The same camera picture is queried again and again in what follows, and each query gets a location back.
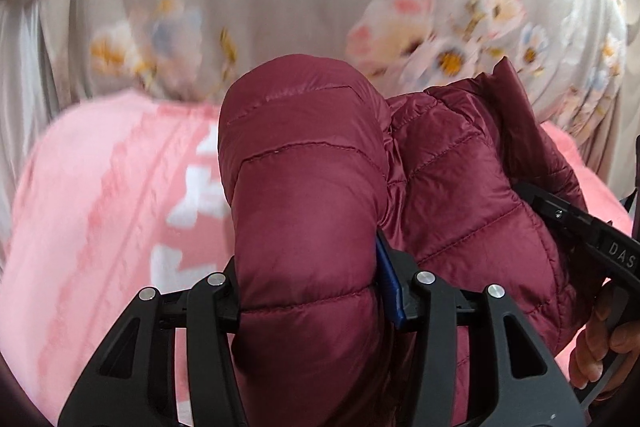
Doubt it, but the maroon quilted puffer jacket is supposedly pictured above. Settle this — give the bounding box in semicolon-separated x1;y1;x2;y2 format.
218;55;602;426

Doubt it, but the person's right hand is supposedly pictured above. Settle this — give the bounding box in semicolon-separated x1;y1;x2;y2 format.
568;282;640;400

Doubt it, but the pink plush blanket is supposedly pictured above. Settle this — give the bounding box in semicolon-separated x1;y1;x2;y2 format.
0;89;634;427

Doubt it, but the silver satin curtain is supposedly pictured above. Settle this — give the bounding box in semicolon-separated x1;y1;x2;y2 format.
1;0;58;244

